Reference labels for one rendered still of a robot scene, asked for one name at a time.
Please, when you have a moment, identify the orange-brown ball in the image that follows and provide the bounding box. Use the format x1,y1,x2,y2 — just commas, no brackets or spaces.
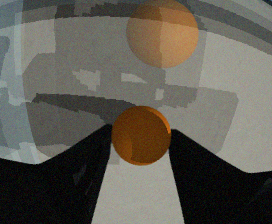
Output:
112,105,171,167

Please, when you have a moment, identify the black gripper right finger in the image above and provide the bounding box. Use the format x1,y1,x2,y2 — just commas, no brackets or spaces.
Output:
168,128,272,224

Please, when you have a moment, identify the translucent orange ball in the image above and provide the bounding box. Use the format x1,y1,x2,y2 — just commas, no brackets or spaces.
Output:
125,0,199,68

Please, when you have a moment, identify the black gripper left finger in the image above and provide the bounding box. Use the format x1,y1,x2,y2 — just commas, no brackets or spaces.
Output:
0,124,112,224

